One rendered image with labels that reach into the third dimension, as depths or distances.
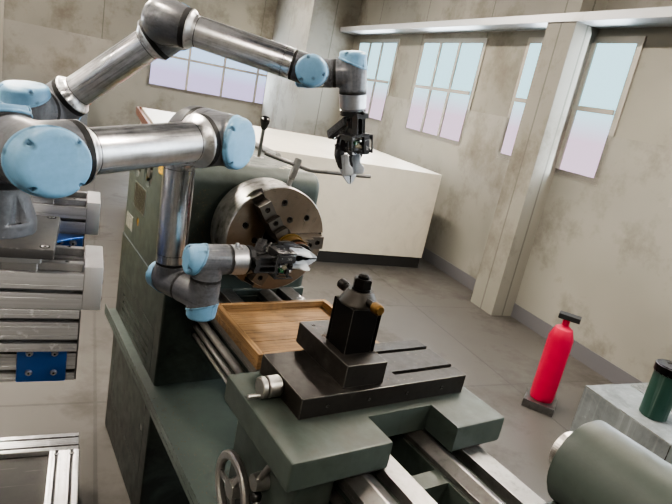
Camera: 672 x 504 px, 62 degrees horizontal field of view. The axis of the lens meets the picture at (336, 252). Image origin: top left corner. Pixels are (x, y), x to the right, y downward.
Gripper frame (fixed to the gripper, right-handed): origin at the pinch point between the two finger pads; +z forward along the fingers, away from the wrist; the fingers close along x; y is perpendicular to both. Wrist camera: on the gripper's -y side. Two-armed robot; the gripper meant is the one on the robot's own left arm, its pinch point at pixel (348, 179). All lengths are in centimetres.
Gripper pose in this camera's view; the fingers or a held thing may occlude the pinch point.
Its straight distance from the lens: 165.1
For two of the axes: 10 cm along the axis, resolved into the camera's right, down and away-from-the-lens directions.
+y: 5.1, 3.3, -7.9
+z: 0.0, 9.2, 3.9
